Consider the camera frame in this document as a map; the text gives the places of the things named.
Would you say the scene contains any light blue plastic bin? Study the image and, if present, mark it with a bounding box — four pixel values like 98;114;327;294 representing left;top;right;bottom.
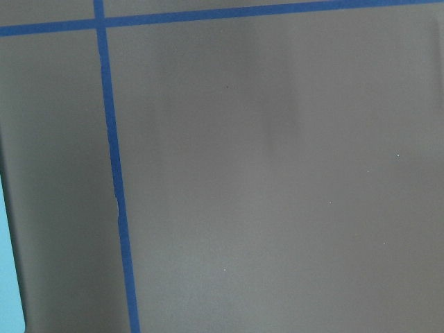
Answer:
1;182;26;333

